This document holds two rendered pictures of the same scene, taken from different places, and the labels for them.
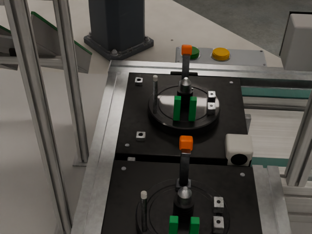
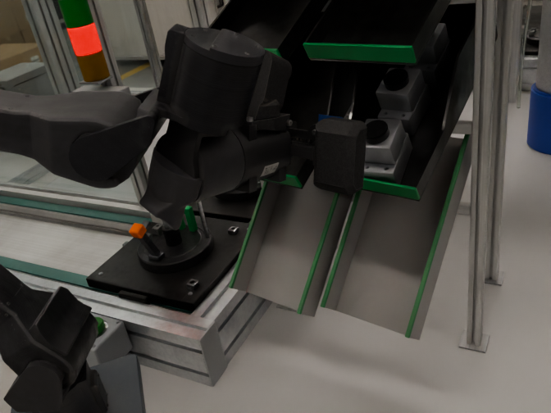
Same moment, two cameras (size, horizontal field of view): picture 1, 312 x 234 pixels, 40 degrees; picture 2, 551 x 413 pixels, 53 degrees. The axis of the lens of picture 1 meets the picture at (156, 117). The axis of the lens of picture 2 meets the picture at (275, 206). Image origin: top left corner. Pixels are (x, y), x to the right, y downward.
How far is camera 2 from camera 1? 1.41 m
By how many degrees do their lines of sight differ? 104
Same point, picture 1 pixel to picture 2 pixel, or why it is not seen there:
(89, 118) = (262, 352)
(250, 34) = not seen: outside the picture
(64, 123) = (297, 351)
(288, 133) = (97, 259)
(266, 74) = (49, 287)
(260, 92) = (79, 278)
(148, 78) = (178, 291)
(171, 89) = (171, 258)
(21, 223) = not seen: hidden behind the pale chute
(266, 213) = not seen: hidden behind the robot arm
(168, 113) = (196, 234)
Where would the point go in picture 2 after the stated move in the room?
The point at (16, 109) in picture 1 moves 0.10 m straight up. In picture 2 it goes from (359, 387) to (354, 338)
